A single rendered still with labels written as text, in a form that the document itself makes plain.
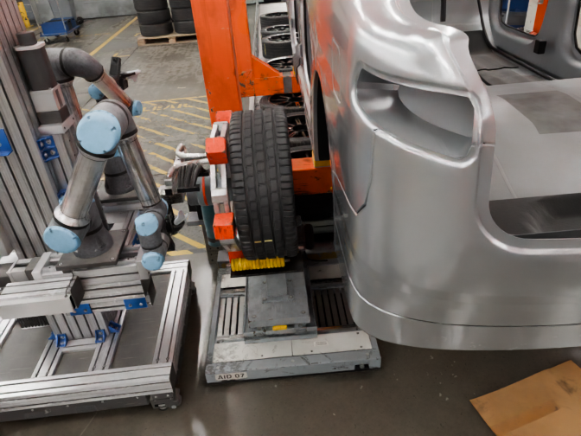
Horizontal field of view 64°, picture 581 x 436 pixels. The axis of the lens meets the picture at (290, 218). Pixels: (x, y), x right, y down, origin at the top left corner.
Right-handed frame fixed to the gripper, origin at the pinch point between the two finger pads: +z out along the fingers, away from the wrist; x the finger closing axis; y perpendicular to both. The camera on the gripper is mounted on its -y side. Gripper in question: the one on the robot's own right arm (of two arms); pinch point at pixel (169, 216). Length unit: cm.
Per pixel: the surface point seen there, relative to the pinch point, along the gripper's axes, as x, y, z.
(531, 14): -416, -29, 522
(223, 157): -26.6, 26.6, -4.4
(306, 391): -50, -83, -28
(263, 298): -33, -59, 11
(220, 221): -23.4, 5.5, -16.1
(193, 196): -8.8, 2.5, 10.7
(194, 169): -14.1, 20.4, 0.3
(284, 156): -50, 25, -6
